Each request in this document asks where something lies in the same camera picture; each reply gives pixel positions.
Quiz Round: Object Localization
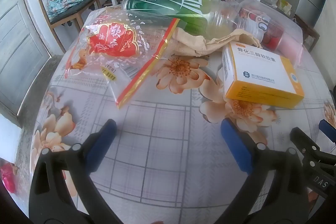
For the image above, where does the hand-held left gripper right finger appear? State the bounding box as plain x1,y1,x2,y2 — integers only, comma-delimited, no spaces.
220,117,318,224

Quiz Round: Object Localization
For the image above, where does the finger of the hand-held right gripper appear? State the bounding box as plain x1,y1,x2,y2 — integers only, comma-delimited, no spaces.
318,120,336,144
289,127,336,163

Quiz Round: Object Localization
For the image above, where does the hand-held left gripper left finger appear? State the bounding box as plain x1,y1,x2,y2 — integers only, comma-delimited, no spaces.
28,119,124,224

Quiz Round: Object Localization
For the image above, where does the white and orange medicine box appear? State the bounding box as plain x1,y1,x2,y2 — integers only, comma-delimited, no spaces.
221,41,305,109

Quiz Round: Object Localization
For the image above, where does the clear snack bag red label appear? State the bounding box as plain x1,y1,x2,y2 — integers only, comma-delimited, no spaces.
64,9,180,110

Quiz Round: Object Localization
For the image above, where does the red cartoon can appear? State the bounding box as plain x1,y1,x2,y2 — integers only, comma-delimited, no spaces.
240,7,286,51

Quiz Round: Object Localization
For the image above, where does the beige cloth bag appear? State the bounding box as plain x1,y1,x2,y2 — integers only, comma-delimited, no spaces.
172,27,263,57

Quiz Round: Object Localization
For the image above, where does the green label plastic bottle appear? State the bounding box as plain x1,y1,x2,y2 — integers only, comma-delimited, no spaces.
123,0,264,42

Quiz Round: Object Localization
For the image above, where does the clear plastic container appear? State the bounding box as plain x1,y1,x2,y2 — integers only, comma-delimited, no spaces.
236,0,305,68

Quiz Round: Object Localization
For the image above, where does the wooden armchair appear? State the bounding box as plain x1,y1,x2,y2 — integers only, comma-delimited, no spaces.
247,0,321,53

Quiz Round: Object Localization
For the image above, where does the red plastic bag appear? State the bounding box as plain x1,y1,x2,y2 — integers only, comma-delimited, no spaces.
0,162,19,194

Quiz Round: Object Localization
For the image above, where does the wooden chair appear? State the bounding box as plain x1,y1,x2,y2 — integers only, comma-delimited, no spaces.
37,0,103,54

